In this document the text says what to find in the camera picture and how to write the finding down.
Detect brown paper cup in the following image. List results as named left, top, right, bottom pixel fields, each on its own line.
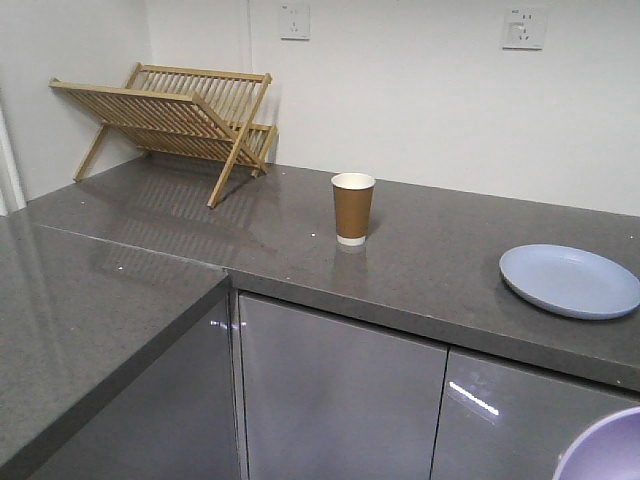
left=331, top=173, right=376, bottom=247

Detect purple plastic bowl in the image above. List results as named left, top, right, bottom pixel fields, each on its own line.
left=553, top=407, right=639, bottom=479

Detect light blue plastic plate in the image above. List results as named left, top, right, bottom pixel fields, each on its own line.
left=499, top=244, right=639, bottom=320

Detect grey cabinet door left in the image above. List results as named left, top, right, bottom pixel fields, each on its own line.
left=239, top=294, right=447, bottom=479

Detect grey cabinet door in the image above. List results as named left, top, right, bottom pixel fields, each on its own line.
left=239, top=294, right=447, bottom=479
left=431, top=349, right=639, bottom=479

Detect wooden folding dish rack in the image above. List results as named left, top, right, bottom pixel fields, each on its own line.
left=49, top=63, right=277, bottom=208

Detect grey cabinet door right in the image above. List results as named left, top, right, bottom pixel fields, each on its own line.
left=431, top=349, right=639, bottom=479

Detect white wall socket left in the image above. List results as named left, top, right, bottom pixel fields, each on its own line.
left=278, top=1, right=311, bottom=41

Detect white wall socket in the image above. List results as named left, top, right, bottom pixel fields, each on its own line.
left=501, top=6, right=548, bottom=51
left=278, top=1, right=311, bottom=41

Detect white wall socket right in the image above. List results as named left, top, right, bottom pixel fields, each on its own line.
left=501, top=6, right=548, bottom=51

